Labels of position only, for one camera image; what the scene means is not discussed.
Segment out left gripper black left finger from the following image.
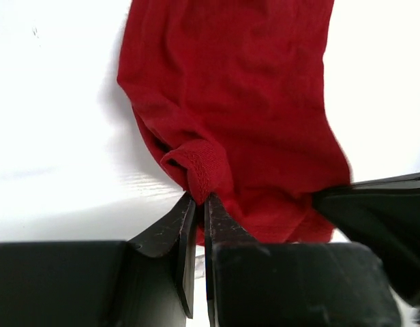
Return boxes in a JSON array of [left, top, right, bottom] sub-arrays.
[[0, 195, 196, 326]]

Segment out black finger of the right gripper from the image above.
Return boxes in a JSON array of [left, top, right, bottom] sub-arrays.
[[312, 172, 420, 307]]

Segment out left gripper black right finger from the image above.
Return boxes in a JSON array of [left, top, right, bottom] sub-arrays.
[[204, 195, 402, 326]]

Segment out dark red t shirt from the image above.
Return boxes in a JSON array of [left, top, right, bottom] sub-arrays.
[[117, 1, 350, 243]]

